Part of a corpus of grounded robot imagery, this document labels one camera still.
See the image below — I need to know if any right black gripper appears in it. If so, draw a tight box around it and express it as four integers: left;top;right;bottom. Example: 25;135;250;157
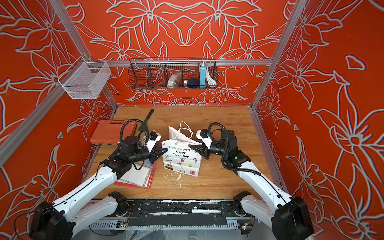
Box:
190;139;230;162

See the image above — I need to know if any white paper bag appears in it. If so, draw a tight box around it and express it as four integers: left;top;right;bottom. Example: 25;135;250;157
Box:
161;121;202;177

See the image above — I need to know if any red RICH paper bag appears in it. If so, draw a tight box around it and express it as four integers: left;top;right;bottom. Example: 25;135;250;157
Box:
114;181;151;189

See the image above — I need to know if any floral patterned paper bag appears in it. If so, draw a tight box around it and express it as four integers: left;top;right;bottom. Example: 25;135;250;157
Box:
117;164;151;187

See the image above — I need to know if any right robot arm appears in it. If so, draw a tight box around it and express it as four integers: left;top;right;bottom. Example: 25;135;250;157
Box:
191;123;314;240

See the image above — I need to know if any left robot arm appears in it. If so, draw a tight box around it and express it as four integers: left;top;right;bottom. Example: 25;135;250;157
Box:
29;120;167;240

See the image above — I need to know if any dark green scraper tool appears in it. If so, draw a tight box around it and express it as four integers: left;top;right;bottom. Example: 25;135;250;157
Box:
139;109;154;132

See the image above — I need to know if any orange plastic tool case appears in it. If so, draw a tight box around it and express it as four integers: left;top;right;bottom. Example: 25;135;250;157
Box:
90;120;127;145

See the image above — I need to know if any dark blue round object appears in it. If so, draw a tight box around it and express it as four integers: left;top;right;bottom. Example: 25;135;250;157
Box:
187;78;200;89

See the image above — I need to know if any silver pouch in basket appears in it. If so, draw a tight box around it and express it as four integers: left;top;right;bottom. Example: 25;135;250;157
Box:
167;72;182;89

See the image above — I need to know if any light blue box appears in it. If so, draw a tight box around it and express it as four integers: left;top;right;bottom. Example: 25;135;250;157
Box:
199;62;207;89

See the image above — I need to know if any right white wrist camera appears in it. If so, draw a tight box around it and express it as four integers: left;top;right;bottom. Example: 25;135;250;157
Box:
196;129;213;149

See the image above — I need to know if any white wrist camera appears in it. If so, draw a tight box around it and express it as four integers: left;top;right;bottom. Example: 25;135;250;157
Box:
196;129;213;149
147;131;162;152

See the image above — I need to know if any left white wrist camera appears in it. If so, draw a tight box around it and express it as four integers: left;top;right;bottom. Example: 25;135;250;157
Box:
147;131;162;152

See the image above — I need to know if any white cable bundle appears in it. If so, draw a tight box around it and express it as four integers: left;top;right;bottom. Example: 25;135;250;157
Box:
206;70;220;90

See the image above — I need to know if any black wire wall basket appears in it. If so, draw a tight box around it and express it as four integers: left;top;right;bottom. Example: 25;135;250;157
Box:
128;57;219;90

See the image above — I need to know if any white wire mesh basket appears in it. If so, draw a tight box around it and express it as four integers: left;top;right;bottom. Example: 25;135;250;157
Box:
58;56;112;100

